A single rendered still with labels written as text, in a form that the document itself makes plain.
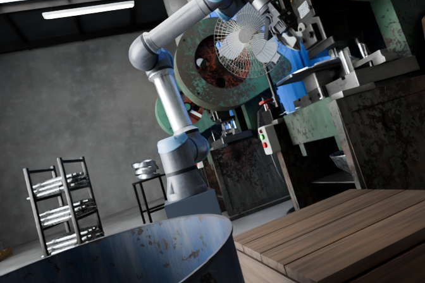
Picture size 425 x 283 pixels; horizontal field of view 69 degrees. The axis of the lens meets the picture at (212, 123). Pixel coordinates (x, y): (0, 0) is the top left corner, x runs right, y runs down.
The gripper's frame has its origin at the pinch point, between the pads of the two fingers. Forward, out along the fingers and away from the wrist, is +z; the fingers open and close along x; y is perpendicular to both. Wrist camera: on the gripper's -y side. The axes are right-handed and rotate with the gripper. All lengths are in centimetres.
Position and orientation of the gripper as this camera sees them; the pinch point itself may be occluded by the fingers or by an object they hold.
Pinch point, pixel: (296, 48)
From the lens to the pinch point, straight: 129.1
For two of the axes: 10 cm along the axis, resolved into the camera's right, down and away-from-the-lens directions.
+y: 2.8, -2.0, -9.4
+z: 6.5, 7.5, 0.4
